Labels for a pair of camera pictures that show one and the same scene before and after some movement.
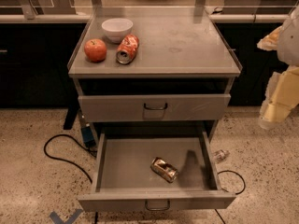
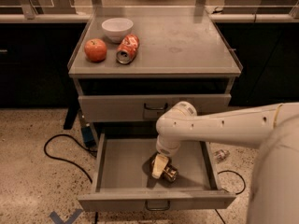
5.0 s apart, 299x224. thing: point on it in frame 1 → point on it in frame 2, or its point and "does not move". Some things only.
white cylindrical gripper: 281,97 → 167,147
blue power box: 88,136 does not move
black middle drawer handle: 157,209 does not move
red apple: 95,49 does not move
